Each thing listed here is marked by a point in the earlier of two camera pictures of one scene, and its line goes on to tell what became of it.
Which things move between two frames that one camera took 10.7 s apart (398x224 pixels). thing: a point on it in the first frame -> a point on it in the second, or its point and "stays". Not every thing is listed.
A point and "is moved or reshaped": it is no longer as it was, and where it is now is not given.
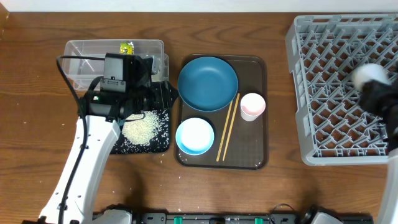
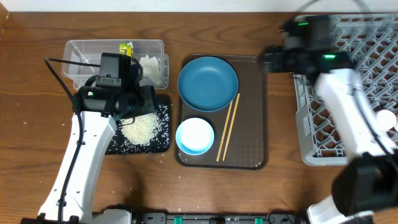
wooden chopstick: (232, 119) stays
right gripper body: (382, 101) -> (281, 61)
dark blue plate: (208, 83) stays
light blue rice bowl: (194, 136) stays
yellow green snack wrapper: (127, 48) stays
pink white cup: (252, 105) is moved or reshaped
